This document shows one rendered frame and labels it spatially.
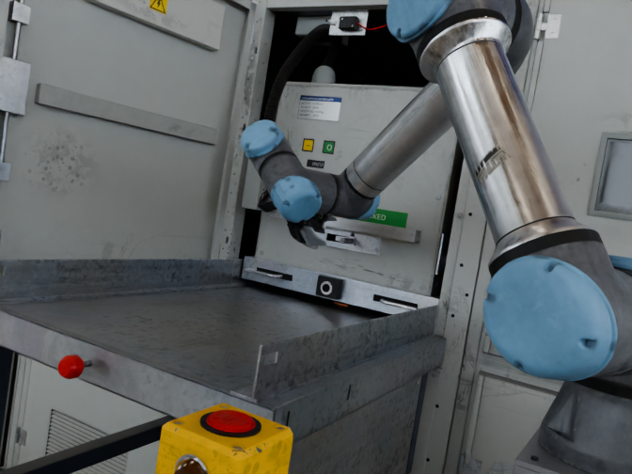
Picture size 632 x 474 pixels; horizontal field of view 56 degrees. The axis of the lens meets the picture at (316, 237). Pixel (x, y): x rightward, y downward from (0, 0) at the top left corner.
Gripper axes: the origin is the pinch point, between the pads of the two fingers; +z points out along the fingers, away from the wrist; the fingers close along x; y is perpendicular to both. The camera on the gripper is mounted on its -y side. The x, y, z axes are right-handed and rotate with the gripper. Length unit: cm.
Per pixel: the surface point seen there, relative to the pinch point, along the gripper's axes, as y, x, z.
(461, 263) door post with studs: 30.6, 4.6, 9.3
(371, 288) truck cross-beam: 9.9, -2.4, 16.9
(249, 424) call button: 39, -48, -61
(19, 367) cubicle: -109, -49, 40
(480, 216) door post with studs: 32.7, 13.7, 4.0
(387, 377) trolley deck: 30.3, -28.3, -9.3
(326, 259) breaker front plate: -3.8, 2.1, 15.8
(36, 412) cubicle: -94, -59, 44
